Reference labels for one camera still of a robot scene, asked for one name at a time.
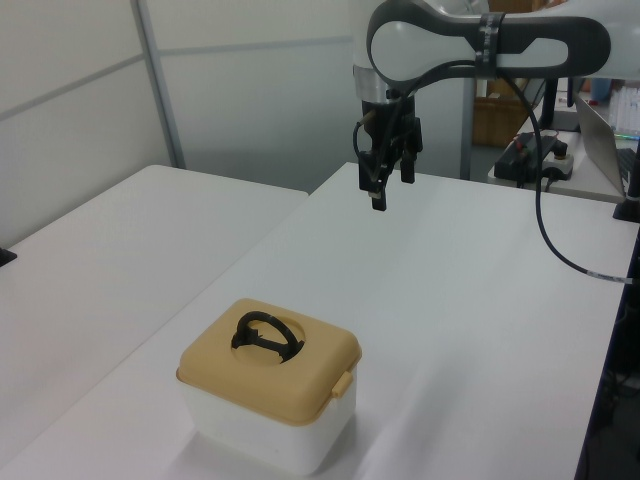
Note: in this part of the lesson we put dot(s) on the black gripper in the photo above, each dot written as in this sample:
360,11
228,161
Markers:
395,132

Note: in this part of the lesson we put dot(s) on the tan plastic case lid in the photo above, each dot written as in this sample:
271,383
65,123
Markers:
280,390

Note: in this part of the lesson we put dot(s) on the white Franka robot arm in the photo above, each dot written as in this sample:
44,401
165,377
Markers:
405,35

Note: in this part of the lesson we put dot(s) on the white plastic tool case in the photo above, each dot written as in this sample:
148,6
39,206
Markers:
280,445

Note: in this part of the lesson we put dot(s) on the black control box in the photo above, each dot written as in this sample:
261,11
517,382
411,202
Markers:
515,157

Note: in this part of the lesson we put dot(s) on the grey emergency stop button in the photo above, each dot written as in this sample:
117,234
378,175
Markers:
561,160

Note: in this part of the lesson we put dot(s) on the grey background desk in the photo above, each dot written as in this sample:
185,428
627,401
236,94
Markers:
580,187

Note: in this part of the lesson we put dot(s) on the grey laptop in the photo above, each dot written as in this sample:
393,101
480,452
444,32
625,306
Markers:
597,135

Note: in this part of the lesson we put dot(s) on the blue container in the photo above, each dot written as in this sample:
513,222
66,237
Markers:
602,90

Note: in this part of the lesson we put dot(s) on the grey partition frame post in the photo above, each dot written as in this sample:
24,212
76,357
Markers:
160,85

